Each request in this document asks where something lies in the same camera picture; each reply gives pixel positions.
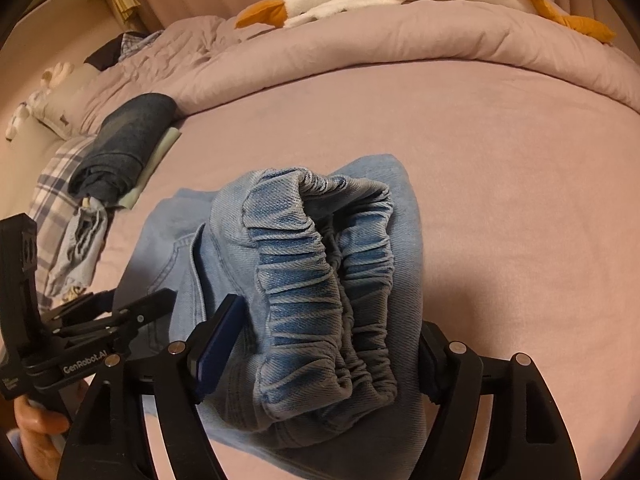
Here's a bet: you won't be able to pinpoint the pink duvet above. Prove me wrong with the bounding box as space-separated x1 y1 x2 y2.
82 0 640 133

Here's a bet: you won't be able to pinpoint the folded pale green cloth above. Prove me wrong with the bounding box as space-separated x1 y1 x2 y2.
117 127 182 209

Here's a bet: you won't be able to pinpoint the folded dark blue pants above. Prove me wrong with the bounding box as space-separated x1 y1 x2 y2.
70 92 178 206

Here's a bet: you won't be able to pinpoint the blue plaid pillow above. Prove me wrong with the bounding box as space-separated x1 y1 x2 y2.
27 135 98 311

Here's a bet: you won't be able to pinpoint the pink bed sheet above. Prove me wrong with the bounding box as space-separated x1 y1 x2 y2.
0 55 640 480

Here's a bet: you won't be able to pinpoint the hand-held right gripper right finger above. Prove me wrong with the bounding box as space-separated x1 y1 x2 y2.
407 322 581 480

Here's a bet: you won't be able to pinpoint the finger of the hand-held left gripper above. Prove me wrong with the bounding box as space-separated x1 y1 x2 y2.
44 290 117 325
52 289 178 345

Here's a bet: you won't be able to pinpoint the dark garment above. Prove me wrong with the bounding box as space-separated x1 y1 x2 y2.
84 35 126 71

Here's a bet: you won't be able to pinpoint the small white plush toy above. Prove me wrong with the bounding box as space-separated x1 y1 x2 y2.
5 62 73 141

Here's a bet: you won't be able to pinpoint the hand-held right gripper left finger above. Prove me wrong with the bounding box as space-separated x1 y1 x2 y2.
55 294 246 480

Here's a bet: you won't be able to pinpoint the crumpled light blue garment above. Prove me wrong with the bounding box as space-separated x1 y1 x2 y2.
45 197 110 293

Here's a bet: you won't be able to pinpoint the light blue denim pants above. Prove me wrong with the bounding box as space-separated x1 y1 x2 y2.
112 154 436 480

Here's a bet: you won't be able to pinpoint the person's left hand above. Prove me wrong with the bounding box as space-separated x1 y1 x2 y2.
12 380 76 480

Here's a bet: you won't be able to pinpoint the large cream pillow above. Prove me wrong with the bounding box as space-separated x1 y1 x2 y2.
0 125 66 221

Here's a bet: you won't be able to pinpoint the light blue checked shirt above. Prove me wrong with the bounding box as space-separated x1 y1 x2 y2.
120 30 166 58

